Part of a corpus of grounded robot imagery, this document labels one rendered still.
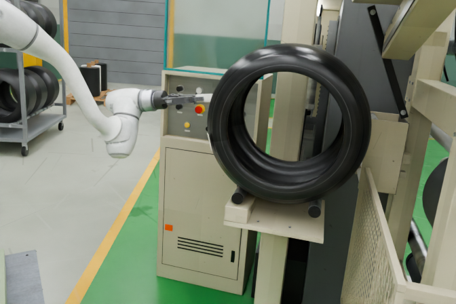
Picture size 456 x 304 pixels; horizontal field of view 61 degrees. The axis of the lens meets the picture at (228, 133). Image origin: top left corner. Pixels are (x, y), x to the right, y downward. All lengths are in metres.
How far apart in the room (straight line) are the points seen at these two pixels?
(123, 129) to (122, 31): 9.13
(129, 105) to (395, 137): 1.05
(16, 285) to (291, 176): 1.06
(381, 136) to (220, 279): 1.32
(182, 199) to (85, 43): 8.88
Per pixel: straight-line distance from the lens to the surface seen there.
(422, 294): 0.99
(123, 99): 1.56
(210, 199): 2.20
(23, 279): 1.52
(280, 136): 1.72
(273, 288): 2.04
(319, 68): 1.28
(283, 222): 1.53
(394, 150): 1.67
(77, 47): 10.94
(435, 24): 1.26
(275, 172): 1.65
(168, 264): 2.50
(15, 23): 1.28
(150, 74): 10.46
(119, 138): 1.49
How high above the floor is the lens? 1.49
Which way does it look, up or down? 15 degrees down
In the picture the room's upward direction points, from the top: 4 degrees clockwise
